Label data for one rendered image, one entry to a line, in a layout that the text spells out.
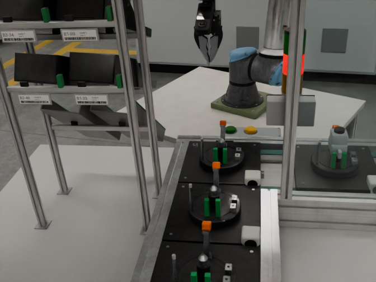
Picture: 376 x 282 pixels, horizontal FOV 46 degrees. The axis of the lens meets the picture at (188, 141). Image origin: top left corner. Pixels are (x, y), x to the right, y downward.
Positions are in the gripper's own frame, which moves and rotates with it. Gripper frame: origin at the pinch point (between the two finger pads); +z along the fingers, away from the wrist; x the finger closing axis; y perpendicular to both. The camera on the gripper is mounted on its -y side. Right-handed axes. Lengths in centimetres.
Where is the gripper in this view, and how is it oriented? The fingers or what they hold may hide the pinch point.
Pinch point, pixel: (208, 59)
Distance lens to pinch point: 145.0
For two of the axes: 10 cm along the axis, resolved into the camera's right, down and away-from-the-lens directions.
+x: -9.9, -0.2, 1.5
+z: 0.6, 8.7, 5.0
